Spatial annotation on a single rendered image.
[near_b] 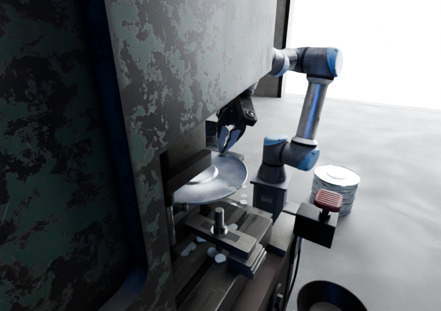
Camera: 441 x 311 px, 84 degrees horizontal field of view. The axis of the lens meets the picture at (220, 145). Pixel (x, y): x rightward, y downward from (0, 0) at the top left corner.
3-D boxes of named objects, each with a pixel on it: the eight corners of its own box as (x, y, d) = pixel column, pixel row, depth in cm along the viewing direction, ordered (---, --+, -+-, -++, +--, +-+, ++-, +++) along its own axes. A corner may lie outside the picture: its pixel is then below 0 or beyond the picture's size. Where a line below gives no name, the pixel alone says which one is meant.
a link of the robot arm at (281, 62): (264, 52, 85) (246, 43, 76) (294, 54, 78) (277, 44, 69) (259, 75, 86) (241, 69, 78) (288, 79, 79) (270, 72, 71)
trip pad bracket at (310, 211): (293, 250, 74) (301, 197, 67) (326, 265, 70) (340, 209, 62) (287, 265, 70) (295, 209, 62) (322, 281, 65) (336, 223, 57)
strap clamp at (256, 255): (199, 227, 58) (197, 190, 54) (266, 258, 50) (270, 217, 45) (182, 243, 53) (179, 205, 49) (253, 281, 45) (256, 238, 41)
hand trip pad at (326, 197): (314, 210, 66) (318, 186, 63) (338, 218, 64) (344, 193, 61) (308, 226, 61) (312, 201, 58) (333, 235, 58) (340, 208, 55)
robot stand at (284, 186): (255, 226, 158) (260, 165, 140) (284, 235, 151) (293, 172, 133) (245, 247, 143) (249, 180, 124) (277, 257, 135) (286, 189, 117)
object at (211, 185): (191, 143, 85) (191, 141, 85) (266, 167, 69) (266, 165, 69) (115, 177, 64) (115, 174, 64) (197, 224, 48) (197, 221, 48)
